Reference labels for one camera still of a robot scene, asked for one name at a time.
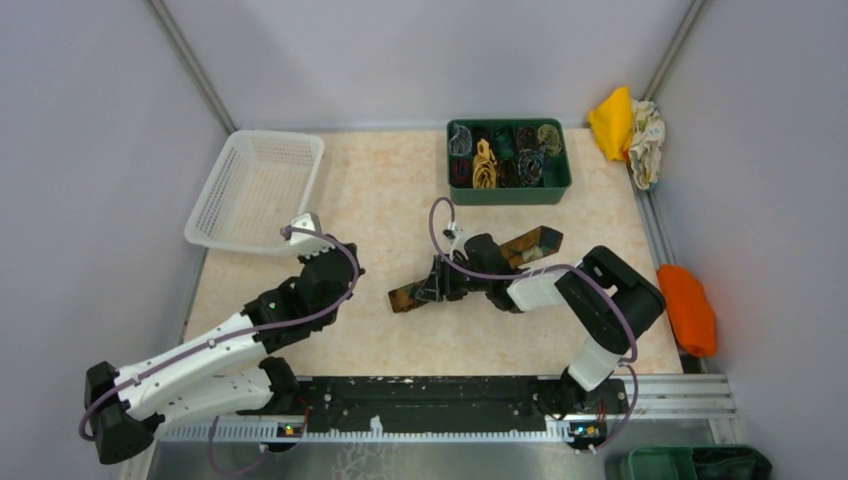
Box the cream patterned cloth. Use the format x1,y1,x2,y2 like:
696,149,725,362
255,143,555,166
628,99,666,191

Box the green compartment tray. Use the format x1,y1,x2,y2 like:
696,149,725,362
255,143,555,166
445,118,572,206

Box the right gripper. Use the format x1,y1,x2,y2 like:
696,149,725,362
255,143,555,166
416,253,492,302

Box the grey rolled tie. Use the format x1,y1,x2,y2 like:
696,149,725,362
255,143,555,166
448,122,473,157

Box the white plastic basket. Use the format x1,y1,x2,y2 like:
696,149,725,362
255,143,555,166
184,130,325,257

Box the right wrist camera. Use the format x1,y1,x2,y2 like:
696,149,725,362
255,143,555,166
442,221,468,260

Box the yellow cloth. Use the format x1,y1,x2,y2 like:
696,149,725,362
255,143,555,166
587,86,634,162

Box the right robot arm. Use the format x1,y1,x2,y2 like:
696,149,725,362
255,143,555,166
389,226,666,415

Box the green bin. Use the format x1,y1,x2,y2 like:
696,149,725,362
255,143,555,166
615,445,773,479

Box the orange cloth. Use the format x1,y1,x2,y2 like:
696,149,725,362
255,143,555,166
657,264,718,358

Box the aluminium frame rail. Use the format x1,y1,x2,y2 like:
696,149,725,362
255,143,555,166
157,374,737,444

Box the red dark rolled tie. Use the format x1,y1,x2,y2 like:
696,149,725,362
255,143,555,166
449,158,473,189

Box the brown green patterned tie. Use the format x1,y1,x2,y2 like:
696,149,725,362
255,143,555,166
388,226,563,313

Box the olive rolled tie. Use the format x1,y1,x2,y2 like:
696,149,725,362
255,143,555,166
536,123,564,157

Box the yellow rolled tie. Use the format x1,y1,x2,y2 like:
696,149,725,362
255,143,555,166
472,139,497,189

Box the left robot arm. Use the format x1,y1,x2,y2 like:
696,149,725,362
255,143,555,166
78,236,365,465

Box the blue patterned rolled tie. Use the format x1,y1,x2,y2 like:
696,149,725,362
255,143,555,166
517,149,545,188

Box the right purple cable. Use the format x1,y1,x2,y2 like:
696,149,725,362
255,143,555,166
427,195,641,455

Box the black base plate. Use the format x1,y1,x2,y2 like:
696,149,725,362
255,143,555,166
255,376,628,434

